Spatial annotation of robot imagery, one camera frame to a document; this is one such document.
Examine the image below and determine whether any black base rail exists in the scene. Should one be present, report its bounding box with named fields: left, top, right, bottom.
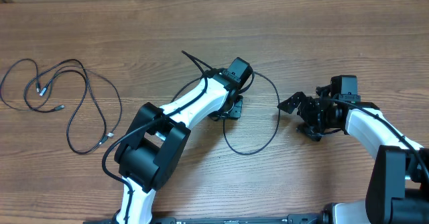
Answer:
left=150, top=211, right=333, bottom=224

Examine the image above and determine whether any black USB cable bundle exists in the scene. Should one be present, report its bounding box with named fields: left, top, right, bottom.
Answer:
left=23, top=58, right=108, bottom=156

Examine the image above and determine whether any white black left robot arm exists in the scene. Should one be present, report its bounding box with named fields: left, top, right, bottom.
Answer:
left=102, top=57, right=253, bottom=223

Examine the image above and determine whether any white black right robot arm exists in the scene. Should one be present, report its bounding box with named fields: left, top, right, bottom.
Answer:
left=278, top=75, right=428, bottom=223

